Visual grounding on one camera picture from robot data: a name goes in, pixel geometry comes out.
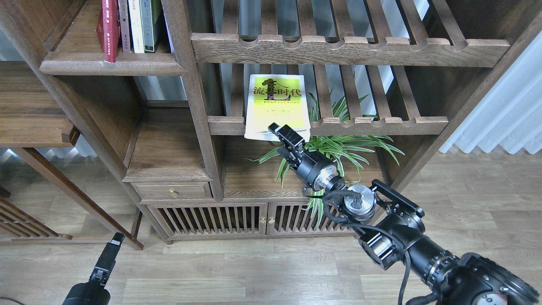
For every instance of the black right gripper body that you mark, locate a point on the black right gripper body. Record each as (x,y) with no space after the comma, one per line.
(326,180)

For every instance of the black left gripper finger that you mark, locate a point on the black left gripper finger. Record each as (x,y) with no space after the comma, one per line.
(105,263)

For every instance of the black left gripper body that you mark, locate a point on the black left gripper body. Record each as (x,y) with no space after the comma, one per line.
(92,292)

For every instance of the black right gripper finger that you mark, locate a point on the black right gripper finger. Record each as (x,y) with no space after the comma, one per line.
(289,138)

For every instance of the yellow green book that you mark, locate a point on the yellow green book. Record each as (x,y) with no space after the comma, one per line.
(279,99)

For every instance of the maroon book white characters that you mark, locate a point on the maroon book white characters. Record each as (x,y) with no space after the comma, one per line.
(124,25)

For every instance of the red book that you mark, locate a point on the red book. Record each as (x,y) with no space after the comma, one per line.
(108,29)

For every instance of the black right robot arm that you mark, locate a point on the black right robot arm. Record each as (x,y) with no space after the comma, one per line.
(390,230)

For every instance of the white plant pot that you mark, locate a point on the white plant pot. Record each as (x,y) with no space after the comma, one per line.
(311,165)

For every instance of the green spider plant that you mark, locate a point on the green spider plant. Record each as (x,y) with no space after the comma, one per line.
(335,148)

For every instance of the right slatted cabinet door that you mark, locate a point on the right slatted cabinet door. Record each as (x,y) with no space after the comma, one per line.
(289,219)

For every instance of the slatted cabinet door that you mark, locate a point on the slatted cabinet door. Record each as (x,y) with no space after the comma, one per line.
(289,219)
(212,220)

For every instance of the wooden slatted rack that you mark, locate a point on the wooden slatted rack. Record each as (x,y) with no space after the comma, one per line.
(23,228)

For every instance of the small wooden drawer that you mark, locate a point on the small wooden drawer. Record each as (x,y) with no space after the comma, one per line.
(185,190)

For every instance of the left slatted cabinet door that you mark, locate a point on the left slatted cabinet door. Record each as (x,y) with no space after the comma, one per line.
(212,220)

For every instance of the dark wooden bookshelf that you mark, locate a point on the dark wooden bookshelf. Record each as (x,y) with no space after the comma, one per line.
(178,115)

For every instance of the wooden side table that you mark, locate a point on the wooden side table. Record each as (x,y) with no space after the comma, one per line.
(31,118)

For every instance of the grey green upright book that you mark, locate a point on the grey green upright book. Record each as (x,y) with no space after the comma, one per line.
(151,11)

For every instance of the white upright book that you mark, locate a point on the white upright book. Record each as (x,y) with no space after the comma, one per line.
(136,27)

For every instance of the white curtain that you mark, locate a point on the white curtain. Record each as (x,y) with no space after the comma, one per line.
(509,117)

